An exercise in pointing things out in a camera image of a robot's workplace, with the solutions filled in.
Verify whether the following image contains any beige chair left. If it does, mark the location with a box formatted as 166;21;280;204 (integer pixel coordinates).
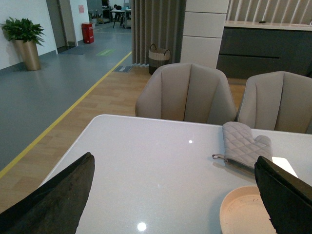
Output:
135;62;236;125

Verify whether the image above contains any grey quilted oven mitt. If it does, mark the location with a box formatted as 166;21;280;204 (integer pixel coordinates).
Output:
212;121;273;169

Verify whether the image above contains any white pillar cabinet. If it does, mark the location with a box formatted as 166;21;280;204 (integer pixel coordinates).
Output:
180;0;229;68

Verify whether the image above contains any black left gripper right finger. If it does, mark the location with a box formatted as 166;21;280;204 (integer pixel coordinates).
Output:
254;156;312;234

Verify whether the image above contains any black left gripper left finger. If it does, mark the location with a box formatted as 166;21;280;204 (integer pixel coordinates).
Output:
0;153;95;234

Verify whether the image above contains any beige chair right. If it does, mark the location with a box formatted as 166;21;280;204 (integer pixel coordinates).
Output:
236;71;312;134

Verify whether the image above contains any red box on floor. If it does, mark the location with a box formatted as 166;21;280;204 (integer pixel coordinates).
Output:
81;23;94;43

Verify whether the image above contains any woven basket with handles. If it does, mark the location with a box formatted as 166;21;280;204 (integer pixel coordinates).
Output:
149;43;171;75

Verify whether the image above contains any beige chair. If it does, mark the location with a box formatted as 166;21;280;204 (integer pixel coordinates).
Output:
135;62;236;125
236;71;312;134

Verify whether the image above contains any gold plant pot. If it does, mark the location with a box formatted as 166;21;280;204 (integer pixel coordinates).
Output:
15;40;41;71

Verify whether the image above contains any green potted plant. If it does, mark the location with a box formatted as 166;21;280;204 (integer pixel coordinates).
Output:
0;17;45;45

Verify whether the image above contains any distant table with legs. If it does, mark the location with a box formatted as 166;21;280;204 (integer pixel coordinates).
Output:
111;9;132;28

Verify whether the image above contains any grey pleated curtain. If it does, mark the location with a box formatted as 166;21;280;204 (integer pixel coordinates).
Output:
131;0;186;64

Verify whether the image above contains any dark kitchen counter cabinet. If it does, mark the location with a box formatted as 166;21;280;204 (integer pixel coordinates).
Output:
216;26;312;79

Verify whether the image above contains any cream round plate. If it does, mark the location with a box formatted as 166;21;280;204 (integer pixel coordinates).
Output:
219;186;276;234

